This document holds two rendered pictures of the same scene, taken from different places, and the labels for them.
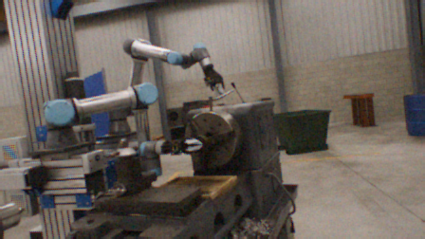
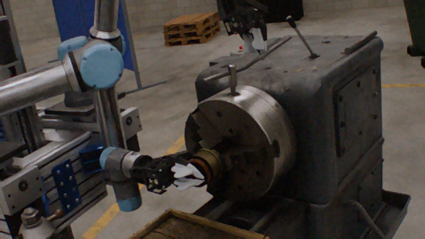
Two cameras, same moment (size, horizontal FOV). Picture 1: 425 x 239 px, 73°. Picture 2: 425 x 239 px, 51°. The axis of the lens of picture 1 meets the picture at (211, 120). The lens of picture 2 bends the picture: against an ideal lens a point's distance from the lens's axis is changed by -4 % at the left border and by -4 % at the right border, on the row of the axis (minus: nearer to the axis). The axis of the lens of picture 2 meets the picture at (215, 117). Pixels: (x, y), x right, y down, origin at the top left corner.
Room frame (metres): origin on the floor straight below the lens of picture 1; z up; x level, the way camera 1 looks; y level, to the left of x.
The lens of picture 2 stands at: (0.41, -0.24, 1.61)
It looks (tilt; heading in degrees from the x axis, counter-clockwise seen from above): 19 degrees down; 14
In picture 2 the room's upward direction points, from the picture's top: 9 degrees counter-clockwise
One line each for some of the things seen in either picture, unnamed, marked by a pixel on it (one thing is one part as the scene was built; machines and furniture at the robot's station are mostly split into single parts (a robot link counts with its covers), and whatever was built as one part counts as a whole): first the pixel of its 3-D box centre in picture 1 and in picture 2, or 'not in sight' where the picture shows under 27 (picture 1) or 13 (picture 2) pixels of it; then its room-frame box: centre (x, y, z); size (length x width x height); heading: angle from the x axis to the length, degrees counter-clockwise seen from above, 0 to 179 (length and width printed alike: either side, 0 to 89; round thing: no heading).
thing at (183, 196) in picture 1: (143, 198); not in sight; (1.09, 0.30, 0.95); 0.43 x 0.17 x 0.05; 63
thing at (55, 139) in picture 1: (61, 136); not in sight; (1.46, 0.77, 1.21); 0.15 x 0.15 x 0.10
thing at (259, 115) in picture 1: (235, 132); (297, 105); (2.00, -0.15, 1.06); 0.59 x 0.48 x 0.39; 153
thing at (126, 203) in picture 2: (153, 166); (126, 189); (1.57, 0.35, 0.98); 0.11 x 0.08 x 0.11; 30
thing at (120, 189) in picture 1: (135, 184); not in sight; (1.14, 0.34, 0.99); 0.20 x 0.10 x 0.05; 153
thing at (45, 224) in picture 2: (124, 151); (34, 228); (1.12, 0.35, 1.13); 0.08 x 0.08 x 0.03
